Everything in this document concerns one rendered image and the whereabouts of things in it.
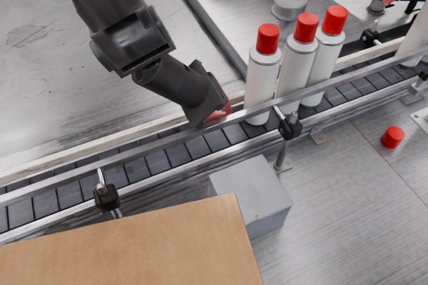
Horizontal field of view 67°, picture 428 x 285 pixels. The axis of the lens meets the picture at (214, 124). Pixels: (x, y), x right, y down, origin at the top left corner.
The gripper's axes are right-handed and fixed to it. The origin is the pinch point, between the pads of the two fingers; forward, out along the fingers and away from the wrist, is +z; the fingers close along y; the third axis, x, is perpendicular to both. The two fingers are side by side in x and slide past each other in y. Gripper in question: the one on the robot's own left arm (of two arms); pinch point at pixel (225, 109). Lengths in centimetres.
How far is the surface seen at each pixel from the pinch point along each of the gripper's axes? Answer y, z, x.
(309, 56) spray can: -2.5, 1.0, -16.4
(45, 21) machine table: 58, -10, 29
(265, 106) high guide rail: -4.3, 1.1, -5.9
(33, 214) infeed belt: -3.3, -18.0, 30.9
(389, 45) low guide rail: 3.5, 28.0, -31.4
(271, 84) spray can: -2.5, -0.1, -9.0
